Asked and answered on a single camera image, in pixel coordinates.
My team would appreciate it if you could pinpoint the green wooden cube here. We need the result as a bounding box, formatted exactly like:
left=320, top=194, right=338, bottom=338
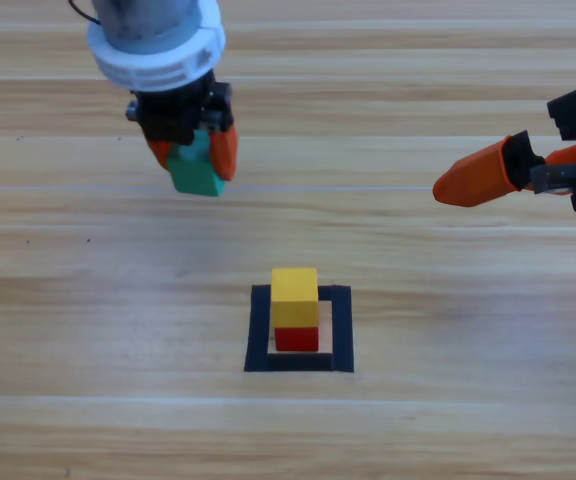
left=168, top=130, right=227, bottom=198

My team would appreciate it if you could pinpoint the yellow wooden cube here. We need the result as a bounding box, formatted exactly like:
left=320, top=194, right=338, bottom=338
left=270, top=268, right=319, bottom=330

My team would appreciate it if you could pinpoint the red wooden cube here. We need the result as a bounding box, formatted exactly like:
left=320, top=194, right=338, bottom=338
left=274, top=325, right=319, bottom=353

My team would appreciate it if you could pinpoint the white wrist flange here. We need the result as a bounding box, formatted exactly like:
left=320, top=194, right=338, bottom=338
left=86, top=0, right=227, bottom=94

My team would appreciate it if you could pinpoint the black tape square outline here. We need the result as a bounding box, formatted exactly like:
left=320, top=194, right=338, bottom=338
left=243, top=284, right=355, bottom=374

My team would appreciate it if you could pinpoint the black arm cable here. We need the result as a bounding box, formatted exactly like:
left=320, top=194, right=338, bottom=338
left=67, top=0, right=102, bottom=25

